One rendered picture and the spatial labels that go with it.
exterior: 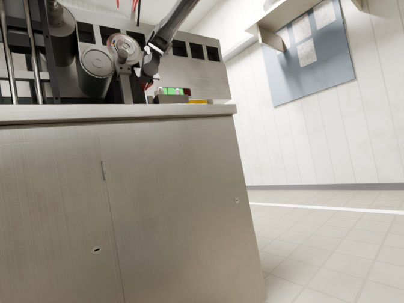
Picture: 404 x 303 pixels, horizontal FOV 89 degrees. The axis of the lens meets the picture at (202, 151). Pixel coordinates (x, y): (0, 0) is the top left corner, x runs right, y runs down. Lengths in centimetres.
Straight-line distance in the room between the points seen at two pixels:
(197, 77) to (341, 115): 203
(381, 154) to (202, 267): 259
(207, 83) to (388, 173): 227
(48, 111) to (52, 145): 8
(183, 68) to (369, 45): 221
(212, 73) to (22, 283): 154
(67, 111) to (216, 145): 48
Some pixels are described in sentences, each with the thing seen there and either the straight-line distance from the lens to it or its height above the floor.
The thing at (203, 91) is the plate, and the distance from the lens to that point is 159.
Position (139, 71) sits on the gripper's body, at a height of 112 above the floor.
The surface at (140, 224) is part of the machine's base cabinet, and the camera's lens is 66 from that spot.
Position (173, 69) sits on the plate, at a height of 135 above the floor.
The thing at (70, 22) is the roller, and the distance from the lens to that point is 110.
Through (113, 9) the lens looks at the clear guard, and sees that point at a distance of 160.
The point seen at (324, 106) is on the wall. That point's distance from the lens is 315.
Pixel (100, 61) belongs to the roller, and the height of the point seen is 118.
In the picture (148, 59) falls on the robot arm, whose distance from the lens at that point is 87.
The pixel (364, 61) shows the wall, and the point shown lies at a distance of 311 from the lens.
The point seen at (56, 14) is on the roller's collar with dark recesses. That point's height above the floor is 131.
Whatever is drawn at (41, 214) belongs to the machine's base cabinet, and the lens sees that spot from 63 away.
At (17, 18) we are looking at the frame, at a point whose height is 123.
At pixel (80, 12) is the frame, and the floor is 163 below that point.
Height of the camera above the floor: 70
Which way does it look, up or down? 2 degrees up
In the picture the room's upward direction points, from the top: 10 degrees counter-clockwise
